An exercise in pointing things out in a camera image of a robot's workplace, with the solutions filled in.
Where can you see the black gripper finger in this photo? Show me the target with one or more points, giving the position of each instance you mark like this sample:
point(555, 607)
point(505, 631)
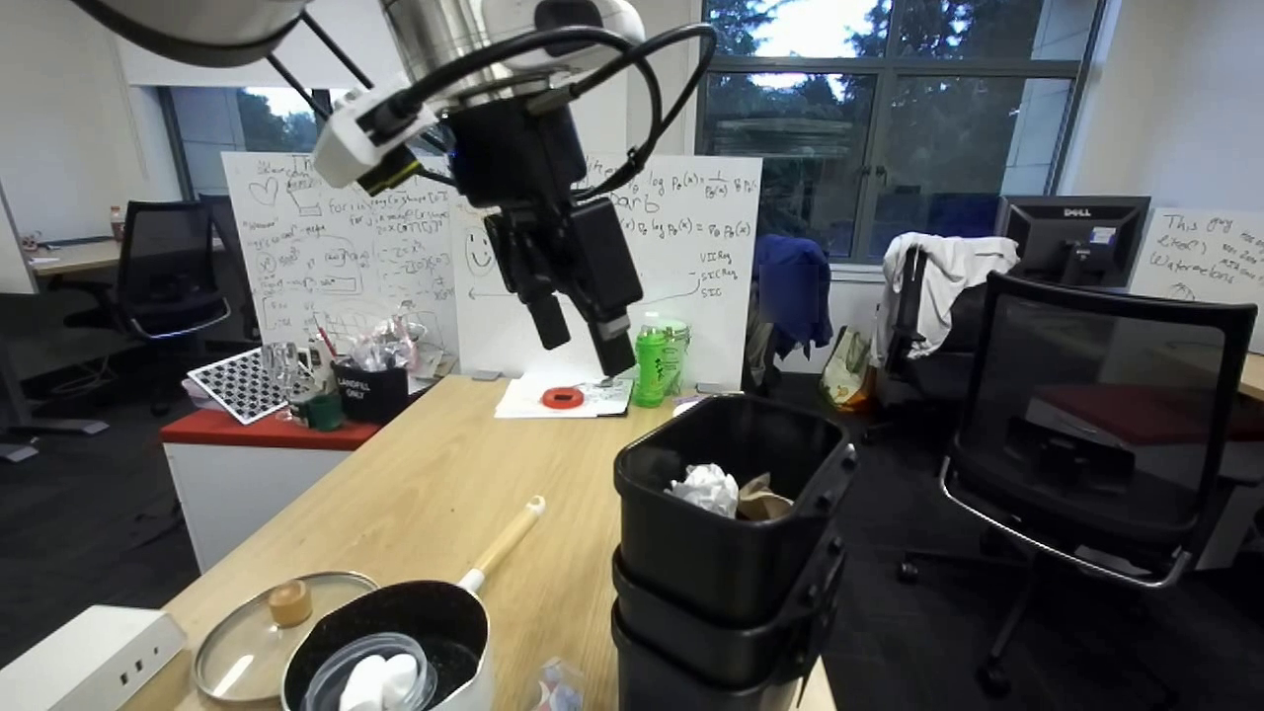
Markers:
point(613, 344)
point(546, 320)

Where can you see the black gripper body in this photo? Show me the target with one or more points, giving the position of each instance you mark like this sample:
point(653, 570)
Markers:
point(527, 158)

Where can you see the black plastic landfill bin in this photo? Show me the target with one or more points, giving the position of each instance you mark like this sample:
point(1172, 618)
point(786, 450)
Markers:
point(711, 647)
point(711, 568)
point(684, 694)

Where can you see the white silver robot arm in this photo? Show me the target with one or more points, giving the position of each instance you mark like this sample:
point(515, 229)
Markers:
point(447, 33)

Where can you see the white cabinet with red top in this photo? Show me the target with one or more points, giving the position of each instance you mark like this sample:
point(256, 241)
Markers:
point(239, 494)

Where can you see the green plastic bottle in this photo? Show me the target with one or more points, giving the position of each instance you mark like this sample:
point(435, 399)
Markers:
point(657, 362)

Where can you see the red tape roll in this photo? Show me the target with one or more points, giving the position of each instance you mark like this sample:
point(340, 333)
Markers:
point(561, 398)

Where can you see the large whiteboard with smiley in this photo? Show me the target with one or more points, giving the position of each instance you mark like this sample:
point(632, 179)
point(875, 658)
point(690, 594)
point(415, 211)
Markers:
point(697, 250)

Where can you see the clear plastic bag of items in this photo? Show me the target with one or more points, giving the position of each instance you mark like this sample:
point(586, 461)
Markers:
point(382, 344)

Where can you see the crumpled white tissue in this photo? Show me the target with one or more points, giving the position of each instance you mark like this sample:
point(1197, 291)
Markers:
point(706, 493)

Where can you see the blue jacket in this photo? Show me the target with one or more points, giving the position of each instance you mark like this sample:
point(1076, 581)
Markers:
point(793, 291)

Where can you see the brown paper scrap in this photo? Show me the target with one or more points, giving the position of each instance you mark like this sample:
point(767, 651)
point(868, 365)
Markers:
point(767, 503)

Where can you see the large whiteboard with writing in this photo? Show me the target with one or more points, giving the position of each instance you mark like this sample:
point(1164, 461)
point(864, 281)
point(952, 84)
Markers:
point(316, 250)

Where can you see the dark green cup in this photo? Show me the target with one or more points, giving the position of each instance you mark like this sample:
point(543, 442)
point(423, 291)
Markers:
point(320, 411)

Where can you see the black white checkerboard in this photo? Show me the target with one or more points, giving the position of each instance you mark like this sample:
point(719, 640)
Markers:
point(243, 385)

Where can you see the white jacket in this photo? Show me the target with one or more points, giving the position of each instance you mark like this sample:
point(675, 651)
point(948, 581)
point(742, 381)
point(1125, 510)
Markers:
point(941, 279)

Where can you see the crumpled tissue in saucepan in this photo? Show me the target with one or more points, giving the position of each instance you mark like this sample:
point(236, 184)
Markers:
point(382, 683)

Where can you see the glass lid with wooden knob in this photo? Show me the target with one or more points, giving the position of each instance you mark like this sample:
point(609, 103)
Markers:
point(257, 647)

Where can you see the black computer monitor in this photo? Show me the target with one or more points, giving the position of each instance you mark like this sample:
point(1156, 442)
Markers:
point(1071, 241)

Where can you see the black mesh office chair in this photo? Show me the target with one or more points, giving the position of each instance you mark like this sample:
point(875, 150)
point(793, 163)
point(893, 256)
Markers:
point(1108, 398)

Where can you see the white electrical box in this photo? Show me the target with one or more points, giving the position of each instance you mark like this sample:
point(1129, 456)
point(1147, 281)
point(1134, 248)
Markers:
point(81, 664)

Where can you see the small whiteboard with writing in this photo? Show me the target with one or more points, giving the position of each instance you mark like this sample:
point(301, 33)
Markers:
point(1208, 262)

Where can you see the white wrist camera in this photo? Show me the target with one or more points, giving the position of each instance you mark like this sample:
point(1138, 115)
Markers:
point(360, 145)

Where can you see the glass window dark frame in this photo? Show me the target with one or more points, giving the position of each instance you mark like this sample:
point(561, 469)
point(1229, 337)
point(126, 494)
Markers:
point(793, 130)

